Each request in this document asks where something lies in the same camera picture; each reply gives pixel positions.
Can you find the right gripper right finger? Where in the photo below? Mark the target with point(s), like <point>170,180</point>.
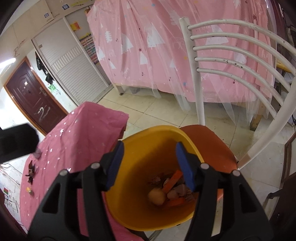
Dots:
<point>243,217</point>

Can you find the pink starry tablecloth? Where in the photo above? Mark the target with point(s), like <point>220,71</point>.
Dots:
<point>80,139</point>

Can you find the yellow trash bin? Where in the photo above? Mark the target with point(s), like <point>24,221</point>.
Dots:
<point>149,154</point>

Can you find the small orange box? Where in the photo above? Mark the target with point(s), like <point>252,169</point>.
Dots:
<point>176,202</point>

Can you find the black hanging bags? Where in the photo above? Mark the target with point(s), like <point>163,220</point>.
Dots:
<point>42,67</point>

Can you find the orange plastic cup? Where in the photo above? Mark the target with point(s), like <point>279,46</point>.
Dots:
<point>157,196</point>

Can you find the white louvered wardrobe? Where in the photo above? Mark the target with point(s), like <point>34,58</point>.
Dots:
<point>60,49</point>

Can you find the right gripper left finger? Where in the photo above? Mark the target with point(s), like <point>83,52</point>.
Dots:
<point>57,215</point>

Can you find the long orange box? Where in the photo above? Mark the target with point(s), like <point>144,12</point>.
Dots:
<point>170,183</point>

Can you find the dark red door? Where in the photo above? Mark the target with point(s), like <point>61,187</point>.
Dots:
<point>31,97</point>

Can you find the colourful wall chart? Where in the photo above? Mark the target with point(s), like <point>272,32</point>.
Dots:
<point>88,45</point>

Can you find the pink tree-print curtain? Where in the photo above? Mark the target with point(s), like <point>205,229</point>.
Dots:
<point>140,44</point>

